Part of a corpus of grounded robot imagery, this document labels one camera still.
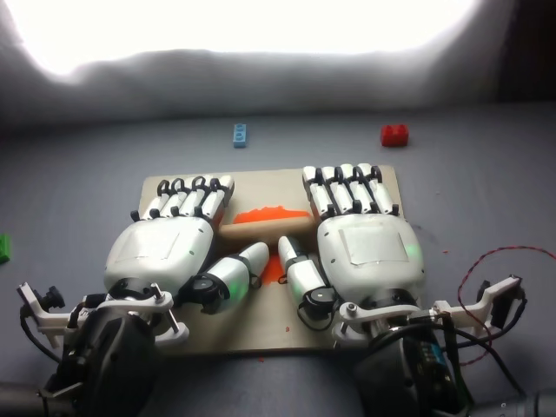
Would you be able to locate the wooden rolling pin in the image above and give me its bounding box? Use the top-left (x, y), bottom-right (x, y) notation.
top-left (218, 216), bottom-right (318, 240)

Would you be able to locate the orange flattened clay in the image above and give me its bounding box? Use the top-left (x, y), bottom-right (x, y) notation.
top-left (232, 206), bottom-right (310, 288)

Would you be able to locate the light wooden board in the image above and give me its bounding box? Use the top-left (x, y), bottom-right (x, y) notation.
top-left (141, 164), bottom-right (425, 356)

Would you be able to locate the light blue toy brick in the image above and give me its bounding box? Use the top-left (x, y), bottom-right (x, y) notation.
top-left (232, 122), bottom-right (252, 149)

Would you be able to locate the red toy brick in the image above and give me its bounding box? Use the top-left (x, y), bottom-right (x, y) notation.
top-left (380, 123), bottom-right (412, 149)

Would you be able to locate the grey table cloth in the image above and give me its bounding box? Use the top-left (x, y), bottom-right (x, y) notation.
top-left (0, 47), bottom-right (556, 417)

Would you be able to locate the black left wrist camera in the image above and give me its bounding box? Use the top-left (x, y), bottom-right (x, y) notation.
top-left (36, 285), bottom-right (66, 312)

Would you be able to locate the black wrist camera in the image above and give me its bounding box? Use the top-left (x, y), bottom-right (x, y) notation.
top-left (36, 285), bottom-right (66, 312)
top-left (490, 275), bottom-right (529, 331)

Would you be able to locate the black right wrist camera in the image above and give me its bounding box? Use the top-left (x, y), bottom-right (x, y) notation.
top-left (490, 275), bottom-right (529, 331)

